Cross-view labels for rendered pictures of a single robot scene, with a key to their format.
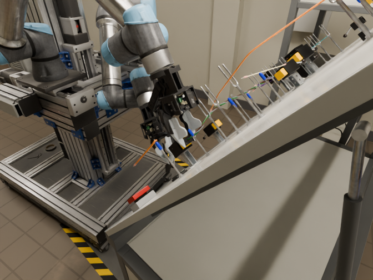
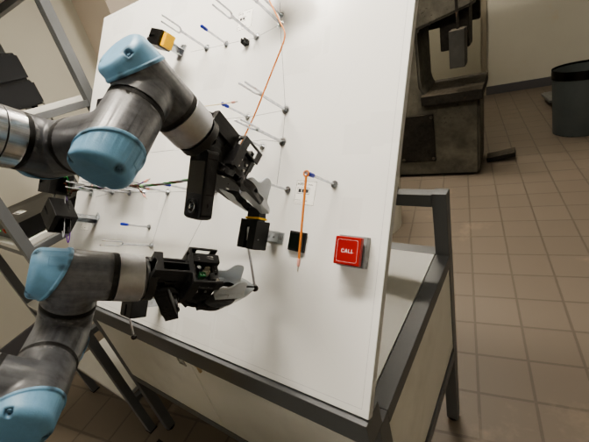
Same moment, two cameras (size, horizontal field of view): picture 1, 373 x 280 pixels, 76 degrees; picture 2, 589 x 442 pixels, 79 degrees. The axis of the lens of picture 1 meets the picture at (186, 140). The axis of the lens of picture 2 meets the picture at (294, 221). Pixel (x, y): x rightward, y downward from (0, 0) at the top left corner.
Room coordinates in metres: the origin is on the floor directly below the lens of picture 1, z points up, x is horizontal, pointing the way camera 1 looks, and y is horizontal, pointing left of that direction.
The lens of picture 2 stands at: (0.50, 0.64, 1.46)
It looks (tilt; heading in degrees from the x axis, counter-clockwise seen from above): 27 degrees down; 268
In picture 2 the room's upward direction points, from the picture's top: 15 degrees counter-clockwise
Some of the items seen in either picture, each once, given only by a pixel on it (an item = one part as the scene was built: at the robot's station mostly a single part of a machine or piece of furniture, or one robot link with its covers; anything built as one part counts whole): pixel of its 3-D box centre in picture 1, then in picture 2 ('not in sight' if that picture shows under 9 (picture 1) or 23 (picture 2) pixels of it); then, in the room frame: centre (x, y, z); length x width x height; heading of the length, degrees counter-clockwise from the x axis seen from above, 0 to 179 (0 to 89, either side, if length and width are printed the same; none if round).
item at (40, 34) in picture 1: (37, 39); not in sight; (1.09, 0.65, 1.33); 0.13 x 0.12 x 0.14; 150
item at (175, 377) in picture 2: not in sight; (152, 360); (1.08, -0.33, 0.60); 0.55 x 0.02 x 0.39; 138
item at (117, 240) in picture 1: (213, 156); (170, 338); (0.89, -0.13, 0.83); 1.18 x 0.05 x 0.06; 138
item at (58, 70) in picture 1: (48, 65); not in sight; (1.09, 0.64, 1.21); 0.15 x 0.15 x 0.10
